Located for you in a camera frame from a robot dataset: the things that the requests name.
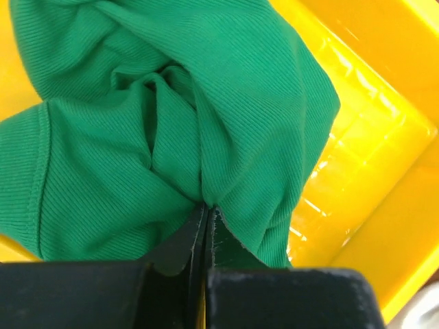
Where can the yellow plastic bin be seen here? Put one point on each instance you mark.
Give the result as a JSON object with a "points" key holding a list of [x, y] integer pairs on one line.
{"points": [[370, 203]]}

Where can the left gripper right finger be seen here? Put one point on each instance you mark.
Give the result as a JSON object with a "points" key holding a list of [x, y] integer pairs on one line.
{"points": [[242, 292]]}

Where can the bright green tank top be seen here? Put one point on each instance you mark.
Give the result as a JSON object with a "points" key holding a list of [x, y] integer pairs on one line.
{"points": [[151, 107]]}

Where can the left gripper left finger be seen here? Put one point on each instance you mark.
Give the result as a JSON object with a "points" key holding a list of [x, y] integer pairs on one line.
{"points": [[161, 289]]}

